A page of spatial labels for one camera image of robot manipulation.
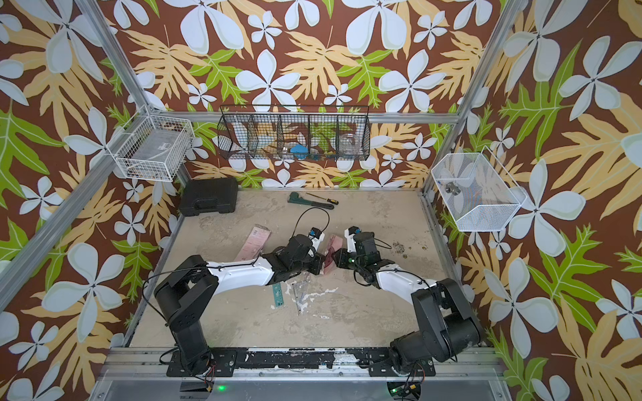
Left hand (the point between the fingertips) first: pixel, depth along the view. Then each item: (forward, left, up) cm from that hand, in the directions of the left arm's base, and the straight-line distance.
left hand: (328, 254), depth 89 cm
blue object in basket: (+34, +11, +19) cm, 41 cm away
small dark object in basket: (+16, -42, +19) cm, 49 cm away
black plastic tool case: (+35, +55, -5) cm, 65 cm away
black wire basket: (+41, +9, +23) cm, 48 cm away
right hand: (+1, -1, -1) cm, 2 cm away
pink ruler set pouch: (+9, +31, -9) cm, 33 cm away
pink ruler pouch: (+6, -3, -1) cm, 6 cm away
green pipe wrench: (+34, +15, -7) cm, 38 cm away
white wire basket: (+28, +62, +26) cm, 73 cm away
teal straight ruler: (-12, +18, -9) cm, 23 cm away
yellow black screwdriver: (+32, -3, -7) cm, 33 cm away
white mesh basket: (+11, -50, +20) cm, 55 cm away
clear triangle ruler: (-11, +10, -8) cm, 16 cm away
